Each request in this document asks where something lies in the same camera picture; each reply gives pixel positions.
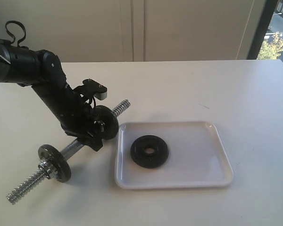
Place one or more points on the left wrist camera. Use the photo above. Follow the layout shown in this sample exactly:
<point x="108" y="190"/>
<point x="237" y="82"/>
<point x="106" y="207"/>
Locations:
<point x="90" y="89"/>

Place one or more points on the white plastic tray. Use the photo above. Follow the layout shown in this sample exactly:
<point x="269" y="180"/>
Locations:
<point x="197" y="157"/>

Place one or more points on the black weight plate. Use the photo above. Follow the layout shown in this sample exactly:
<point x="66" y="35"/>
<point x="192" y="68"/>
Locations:
<point x="49" y="153"/>
<point x="149" y="151"/>

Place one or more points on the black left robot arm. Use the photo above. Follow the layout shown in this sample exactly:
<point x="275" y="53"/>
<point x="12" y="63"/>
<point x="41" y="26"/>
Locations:
<point x="42" y="71"/>

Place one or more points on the chrome spinlock collar nut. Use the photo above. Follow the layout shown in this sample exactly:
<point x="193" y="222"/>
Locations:
<point x="50" y="170"/>

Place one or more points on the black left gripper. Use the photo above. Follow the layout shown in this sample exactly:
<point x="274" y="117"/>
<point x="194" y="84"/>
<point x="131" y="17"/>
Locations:
<point x="75" y="117"/>

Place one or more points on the black weight plate far end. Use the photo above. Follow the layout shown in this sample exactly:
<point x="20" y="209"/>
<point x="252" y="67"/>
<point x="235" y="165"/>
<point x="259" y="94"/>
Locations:
<point x="112" y="125"/>

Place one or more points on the chrome threaded dumbbell bar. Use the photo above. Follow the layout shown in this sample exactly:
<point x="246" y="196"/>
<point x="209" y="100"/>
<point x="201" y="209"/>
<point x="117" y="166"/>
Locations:
<point x="37" y="177"/>

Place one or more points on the black window frame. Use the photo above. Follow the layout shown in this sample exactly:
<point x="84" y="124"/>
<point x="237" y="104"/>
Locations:
<point x="262" y="27"/>

